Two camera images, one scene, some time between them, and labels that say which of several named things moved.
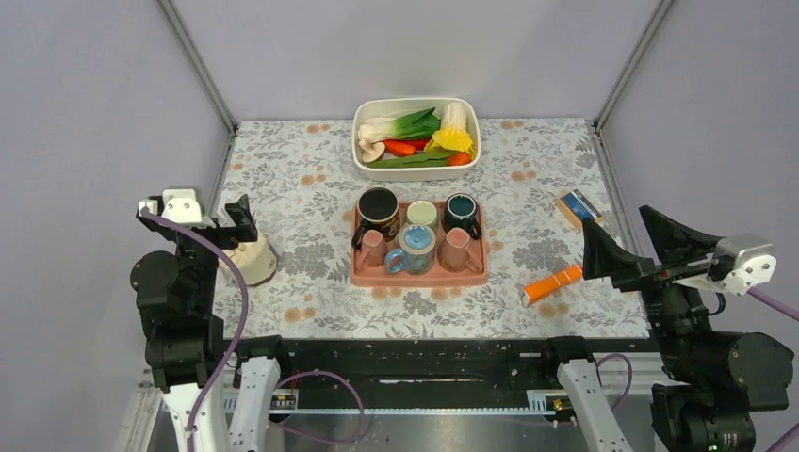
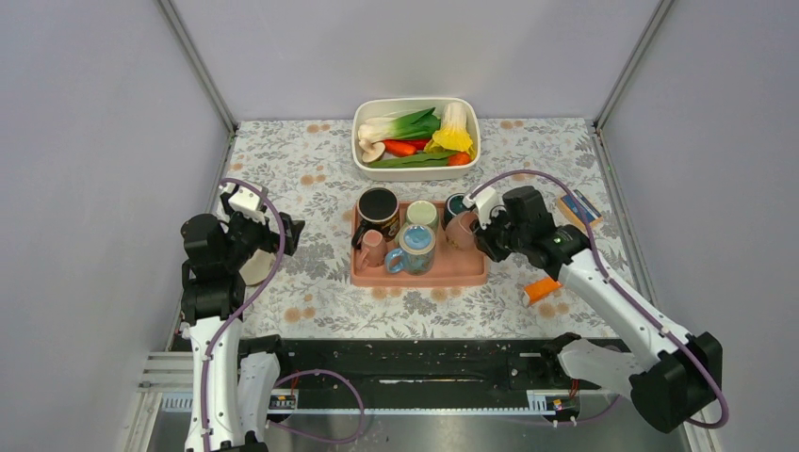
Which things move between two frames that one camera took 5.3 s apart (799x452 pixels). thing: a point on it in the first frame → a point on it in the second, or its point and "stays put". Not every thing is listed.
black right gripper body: (663, 274) → (499, 238)
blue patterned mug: (415, 256) stays put
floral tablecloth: (301, 178) stays put
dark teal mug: (461, 211) stays put
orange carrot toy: (551, 283) stays put
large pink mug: (457, 250) → (459, 231)
